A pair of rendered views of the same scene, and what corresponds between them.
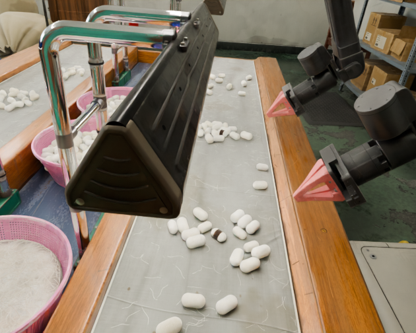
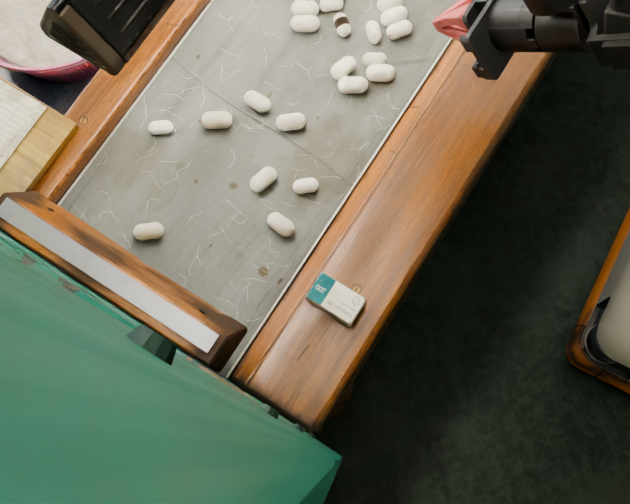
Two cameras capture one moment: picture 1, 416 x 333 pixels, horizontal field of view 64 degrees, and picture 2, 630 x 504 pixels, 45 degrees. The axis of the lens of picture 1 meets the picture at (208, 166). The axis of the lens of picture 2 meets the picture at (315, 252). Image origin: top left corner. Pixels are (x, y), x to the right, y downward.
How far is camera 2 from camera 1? 53 cm
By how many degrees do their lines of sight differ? 47
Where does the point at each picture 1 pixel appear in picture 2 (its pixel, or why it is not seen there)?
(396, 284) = not seen: outside the picture
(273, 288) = (364, 126)
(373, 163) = (518, 34)
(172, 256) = (267, 33)
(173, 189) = (107, 58)
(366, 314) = (436, 203)
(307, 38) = not seen: outside the picture
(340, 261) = (469, 131)
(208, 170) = not seen: outside the picture
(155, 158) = (90, 34)
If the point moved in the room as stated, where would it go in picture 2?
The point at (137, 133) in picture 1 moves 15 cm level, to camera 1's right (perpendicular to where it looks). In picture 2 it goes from (71, 17) to (230, 105)
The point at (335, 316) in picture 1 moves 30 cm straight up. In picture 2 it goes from (396, 189) to (421, 65)
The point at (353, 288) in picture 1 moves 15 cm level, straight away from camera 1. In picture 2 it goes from (451, 170) to (562, 121)
